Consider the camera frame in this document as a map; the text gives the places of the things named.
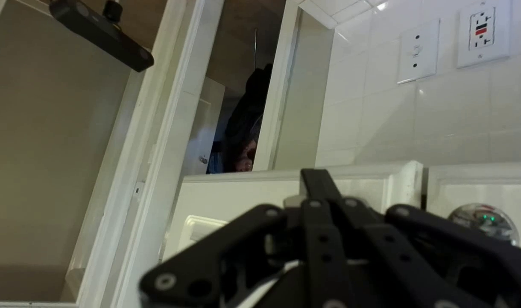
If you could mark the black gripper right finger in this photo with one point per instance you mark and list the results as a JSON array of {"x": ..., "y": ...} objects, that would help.
[{"x": 441, "y": 262}]

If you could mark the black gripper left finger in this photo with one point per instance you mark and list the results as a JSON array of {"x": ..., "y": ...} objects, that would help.
[{"x": 242, "y": 262}]

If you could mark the white cabinet drawer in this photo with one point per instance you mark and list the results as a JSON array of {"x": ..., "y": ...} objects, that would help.
[{"x": 242, "y": 191}]

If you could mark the chrome cabinet knob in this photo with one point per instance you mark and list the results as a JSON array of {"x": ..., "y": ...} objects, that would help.
[{"x": 487, "y": 220}]

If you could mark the dark hanging garment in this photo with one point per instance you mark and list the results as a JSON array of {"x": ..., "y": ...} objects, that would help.
[{"x": 242, "y": 126}]

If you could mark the white door frame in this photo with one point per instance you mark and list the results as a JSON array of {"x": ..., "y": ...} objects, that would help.
[{"x": 157, "y": 143}]

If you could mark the white wall light switch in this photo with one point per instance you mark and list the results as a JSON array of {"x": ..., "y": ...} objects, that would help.
[{"x": 417, "y": 52}]

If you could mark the white GFCI wall outlet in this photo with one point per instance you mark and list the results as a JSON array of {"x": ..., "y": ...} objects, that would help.
[{"x": 482, "y": 35}]

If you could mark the black stereo camera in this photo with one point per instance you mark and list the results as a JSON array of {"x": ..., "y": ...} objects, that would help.
[{"x": 99, "y": 35}]

